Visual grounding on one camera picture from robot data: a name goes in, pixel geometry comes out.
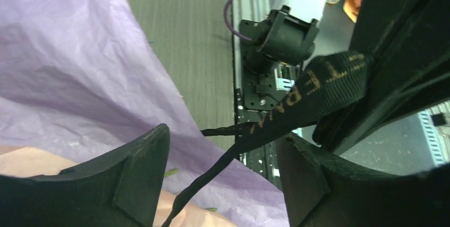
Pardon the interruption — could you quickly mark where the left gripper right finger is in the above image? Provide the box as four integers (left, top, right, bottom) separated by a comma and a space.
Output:
275, 133, 449, 226

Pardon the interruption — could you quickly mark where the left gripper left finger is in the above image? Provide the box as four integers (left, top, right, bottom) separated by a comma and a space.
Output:
1, 124, 170, 226

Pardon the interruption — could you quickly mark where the black ribbon gold lettering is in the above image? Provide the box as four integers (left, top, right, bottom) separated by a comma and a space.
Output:
163, 51, 375, 226

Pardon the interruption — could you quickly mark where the pink paper flower bouquet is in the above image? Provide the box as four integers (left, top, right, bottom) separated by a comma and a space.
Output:
0, 0, 291, 227

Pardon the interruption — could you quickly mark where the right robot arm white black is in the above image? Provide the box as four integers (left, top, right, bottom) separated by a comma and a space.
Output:
239, 0, 326, 74

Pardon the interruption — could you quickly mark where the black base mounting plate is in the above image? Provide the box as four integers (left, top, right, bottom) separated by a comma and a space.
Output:
233, 20, 303, 191

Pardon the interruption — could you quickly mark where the aluminium rail frame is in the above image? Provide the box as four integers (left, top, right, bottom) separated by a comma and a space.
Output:
418, 110, 448, 167

